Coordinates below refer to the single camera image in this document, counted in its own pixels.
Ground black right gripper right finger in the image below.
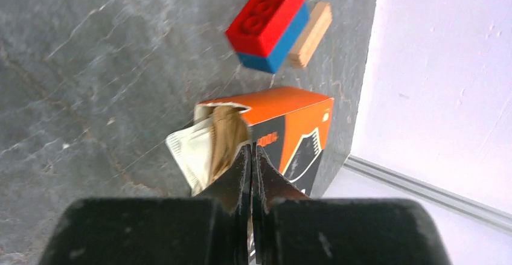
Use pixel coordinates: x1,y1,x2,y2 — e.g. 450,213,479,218
252,145,309,264

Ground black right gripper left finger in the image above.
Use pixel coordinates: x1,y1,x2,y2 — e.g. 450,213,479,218
199,144,251,264

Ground paper coffee filters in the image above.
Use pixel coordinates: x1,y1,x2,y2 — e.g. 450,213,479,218
165,102,251,196

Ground orange black coffee filter box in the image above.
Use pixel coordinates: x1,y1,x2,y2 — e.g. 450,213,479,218
194,86,334,196

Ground blue lego brick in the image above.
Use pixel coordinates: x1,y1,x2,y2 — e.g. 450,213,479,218
237,2,309,74

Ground red lego brick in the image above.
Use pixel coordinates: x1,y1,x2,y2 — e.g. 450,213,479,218
225,0,306,57

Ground aluminium frame rail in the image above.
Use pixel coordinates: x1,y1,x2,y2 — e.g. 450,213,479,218
344,155,511,235

